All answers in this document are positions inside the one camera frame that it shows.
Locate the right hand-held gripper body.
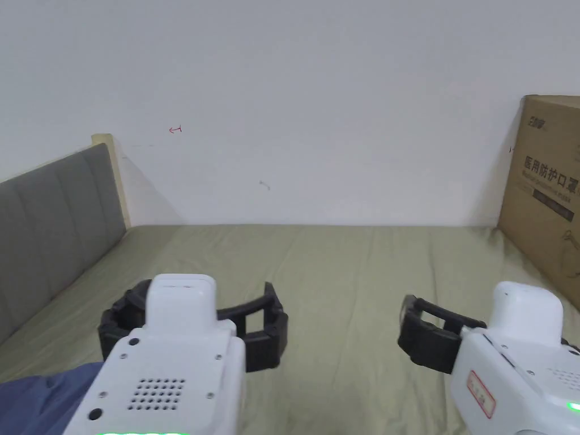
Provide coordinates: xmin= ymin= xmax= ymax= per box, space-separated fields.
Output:
xmin=453 ymin=280 xmax=580 ymax=435

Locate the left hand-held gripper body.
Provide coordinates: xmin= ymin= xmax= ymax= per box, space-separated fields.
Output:
xmin=62 ymin=273 xmax=248 ymax=435

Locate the bed with pale green sheet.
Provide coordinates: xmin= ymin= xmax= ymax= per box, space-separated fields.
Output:
xmin=0 ymin=224 xmax=580 ymax=435

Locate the dark blue garment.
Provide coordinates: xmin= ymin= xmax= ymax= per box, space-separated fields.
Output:
xmin=0 ymin=362 xmax=104 ymax=435

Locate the grey padded headboard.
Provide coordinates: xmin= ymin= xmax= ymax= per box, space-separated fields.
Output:
xmin=0 ymin=133 xmax=133 ymax=346

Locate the brown cardboard carton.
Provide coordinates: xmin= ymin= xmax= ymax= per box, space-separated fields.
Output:
xmin=497 ymin=94 xmax=580 ymax=313

